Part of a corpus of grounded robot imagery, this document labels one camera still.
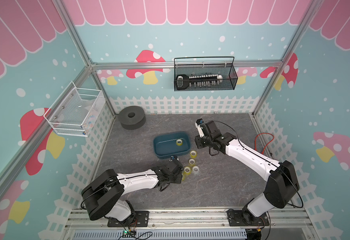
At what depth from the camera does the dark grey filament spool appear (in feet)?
3.63

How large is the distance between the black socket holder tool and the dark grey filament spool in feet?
1.35

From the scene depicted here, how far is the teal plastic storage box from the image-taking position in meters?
→ 0.98

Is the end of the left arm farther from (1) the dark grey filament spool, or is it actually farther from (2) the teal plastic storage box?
(1) the dark grey filament spool

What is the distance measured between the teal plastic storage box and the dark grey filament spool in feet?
0.56

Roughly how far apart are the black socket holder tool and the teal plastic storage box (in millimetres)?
326

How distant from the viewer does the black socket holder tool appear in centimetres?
89
